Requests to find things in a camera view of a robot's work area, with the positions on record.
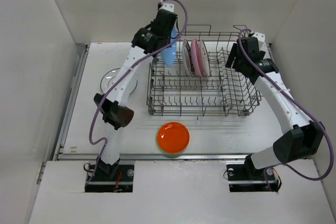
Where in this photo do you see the blue plate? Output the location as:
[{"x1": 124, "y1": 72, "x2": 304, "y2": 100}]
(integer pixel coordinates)
[{"x1": 160, "y1": 27, "x2": 177, "y2": 67}]

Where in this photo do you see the white plate green rim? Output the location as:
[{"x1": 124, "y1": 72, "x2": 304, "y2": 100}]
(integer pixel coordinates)
[{"x1": 100, "y1": 68, "x2": 138, "y2": 96}]

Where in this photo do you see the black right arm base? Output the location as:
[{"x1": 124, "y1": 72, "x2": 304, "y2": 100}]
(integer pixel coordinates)
[{"x1": 223, "y1": 163, "x2": 282, "y2": 193}]

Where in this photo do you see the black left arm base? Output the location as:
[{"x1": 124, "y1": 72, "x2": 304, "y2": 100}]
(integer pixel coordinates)
[{"x1": 83, "y1": 164, "x2": 135, "y2": 193}]

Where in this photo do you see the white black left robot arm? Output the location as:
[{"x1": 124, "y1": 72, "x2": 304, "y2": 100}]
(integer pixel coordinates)
[{"x1": 94, "y1": 7, "x2": 177, "y2": 180}]

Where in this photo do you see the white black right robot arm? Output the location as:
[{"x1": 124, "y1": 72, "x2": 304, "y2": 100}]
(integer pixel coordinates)
[{"x1": 226, "y1": 37, "x2": 323, "y2": 179}]

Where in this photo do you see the white plate orange sunburst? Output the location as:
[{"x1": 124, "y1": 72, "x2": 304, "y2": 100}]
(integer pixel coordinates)
[{"x1": 199, "y1": 39, "x2": 211, "y2": 77}]

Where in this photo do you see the pink plate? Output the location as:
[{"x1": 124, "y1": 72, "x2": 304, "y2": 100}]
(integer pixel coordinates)
[{"x1": 191, "y1": 39, "x2": 203, "y2": 77}]

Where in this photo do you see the white plate dark patterned rim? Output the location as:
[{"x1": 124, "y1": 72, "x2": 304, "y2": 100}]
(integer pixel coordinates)
[{"x1": 182, "y1": 39, "x2": 195, "y2": 77}]

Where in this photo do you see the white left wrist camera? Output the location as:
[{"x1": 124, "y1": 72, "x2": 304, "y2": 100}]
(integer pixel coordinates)
[{"x1": 157, "y1": 0, "x2": 175, "y2": 13}]

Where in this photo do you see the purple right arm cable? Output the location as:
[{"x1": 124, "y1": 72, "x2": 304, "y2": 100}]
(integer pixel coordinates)
[{"x1": 238, "y1": 28, "x2": 332, "y2": 192}]

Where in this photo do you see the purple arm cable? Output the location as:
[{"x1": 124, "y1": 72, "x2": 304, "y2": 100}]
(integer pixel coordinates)
[
  {"x1": 238, "y1": 28, "x2": 332, "y2": 192},
  {"x1": 86, "y1": 0, "x2": 188, "y2": 192}
]

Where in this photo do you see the grey wire dish rack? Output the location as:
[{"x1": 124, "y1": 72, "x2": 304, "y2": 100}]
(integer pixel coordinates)
[{"x1": 146, "y1": 25, "x2": 262, "y2": 116}]

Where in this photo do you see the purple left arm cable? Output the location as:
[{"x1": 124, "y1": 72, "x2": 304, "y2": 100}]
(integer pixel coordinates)
[{"x1": 86, "y1": 0, "x2": 188, "y2": 192}]

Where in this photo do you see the aluminium front rail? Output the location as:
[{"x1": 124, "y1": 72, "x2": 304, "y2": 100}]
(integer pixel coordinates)
[{"x1": 53, "y1": 153, "x2": 246, "y2": 161}]

